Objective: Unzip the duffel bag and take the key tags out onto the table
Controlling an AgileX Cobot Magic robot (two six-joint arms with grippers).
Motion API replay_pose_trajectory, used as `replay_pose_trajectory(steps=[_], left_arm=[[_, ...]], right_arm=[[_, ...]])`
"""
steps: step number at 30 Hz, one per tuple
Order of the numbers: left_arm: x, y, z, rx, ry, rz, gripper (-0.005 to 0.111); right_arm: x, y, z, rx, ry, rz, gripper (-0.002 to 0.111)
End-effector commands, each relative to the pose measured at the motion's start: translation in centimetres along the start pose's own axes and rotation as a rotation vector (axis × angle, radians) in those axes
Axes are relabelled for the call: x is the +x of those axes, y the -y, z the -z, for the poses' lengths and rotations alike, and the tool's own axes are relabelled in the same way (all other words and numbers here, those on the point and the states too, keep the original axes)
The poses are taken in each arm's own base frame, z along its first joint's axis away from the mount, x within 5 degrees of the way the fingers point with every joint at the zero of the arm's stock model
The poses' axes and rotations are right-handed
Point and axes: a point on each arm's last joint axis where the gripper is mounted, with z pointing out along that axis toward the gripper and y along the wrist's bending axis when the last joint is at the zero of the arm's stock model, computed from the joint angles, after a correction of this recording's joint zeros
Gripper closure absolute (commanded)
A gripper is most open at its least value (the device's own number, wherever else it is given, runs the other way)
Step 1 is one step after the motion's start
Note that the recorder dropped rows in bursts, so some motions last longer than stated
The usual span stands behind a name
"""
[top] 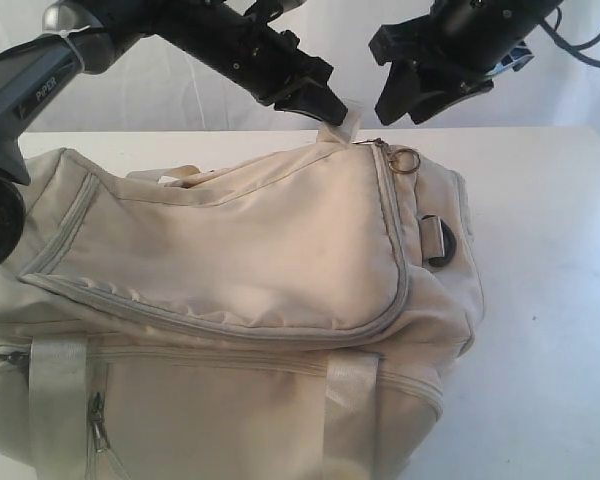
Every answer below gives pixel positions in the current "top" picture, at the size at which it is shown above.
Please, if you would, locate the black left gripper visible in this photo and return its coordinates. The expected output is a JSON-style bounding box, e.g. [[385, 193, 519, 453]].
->
[[179, 1, 348, 125]]

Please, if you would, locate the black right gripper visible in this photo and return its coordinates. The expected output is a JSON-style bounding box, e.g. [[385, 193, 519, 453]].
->
[[369, 1, 535, 125]]

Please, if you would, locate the beige duffel bag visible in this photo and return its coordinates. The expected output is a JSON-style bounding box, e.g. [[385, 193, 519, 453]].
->
[[0, 119, 484, 479]]

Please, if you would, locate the white backdrop curtain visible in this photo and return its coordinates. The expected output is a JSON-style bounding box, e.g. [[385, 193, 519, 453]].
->
[[0, 1, 600, 142]]

